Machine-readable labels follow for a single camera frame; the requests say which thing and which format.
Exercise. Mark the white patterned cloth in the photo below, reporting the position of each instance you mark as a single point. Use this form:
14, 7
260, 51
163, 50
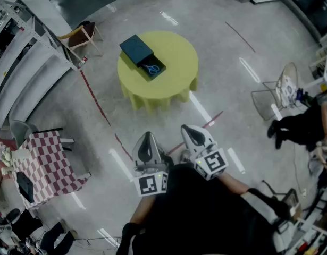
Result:
285, 89

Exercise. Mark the red checkered cloth table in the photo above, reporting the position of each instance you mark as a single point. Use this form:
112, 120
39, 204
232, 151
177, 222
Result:
51, 166

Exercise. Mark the grey plastic chair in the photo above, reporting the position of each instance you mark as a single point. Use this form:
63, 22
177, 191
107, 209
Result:
21, 133

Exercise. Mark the black box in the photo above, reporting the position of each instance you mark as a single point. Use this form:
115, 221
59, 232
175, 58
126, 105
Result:
26, 187

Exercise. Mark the yellow cloth round table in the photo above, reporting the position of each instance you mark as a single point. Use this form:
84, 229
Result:
174, 70

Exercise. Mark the black double door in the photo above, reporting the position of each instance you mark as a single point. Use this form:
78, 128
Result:
314, 7

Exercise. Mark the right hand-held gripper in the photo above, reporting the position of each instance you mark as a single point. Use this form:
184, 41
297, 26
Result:
212, 163

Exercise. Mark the wooden chair with brown seat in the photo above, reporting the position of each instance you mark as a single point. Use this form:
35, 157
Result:
80, 36

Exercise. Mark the white metal shelf rack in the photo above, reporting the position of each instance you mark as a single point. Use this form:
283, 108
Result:
33, 62

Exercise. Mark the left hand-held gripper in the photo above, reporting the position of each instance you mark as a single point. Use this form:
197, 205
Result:
148, 186

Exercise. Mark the person's right forearm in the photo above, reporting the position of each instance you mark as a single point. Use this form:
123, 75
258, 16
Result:
232, 185

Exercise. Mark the person's left forearm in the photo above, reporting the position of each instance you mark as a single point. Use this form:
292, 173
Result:
143, 208

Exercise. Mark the dark teal box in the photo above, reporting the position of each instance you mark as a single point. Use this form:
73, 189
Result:
134, 48

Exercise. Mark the white flower bouquet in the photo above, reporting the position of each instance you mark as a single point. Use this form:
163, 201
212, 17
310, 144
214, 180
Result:
5, 154

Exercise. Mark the plastic bottle with red label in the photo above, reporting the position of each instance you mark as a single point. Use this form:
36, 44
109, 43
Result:
83, 61

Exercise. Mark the white metal frame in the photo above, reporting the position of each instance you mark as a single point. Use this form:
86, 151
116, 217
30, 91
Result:
324, 62

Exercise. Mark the person's own body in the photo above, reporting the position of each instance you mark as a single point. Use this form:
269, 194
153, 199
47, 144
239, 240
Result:
195, 216

